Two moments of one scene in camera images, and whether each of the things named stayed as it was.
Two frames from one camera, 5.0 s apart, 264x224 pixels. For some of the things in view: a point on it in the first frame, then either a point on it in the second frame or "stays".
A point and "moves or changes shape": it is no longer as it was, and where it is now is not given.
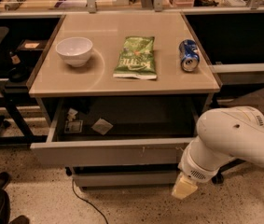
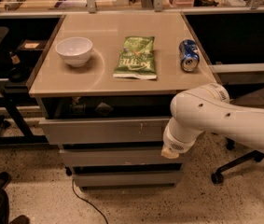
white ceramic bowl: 75,50 stays
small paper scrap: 72,114 to 75,100
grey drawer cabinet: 119,96 stays
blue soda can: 189,55 stays
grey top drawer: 115,132 moves or changes shape
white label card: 74,126 to 77,109
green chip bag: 136,59 stays
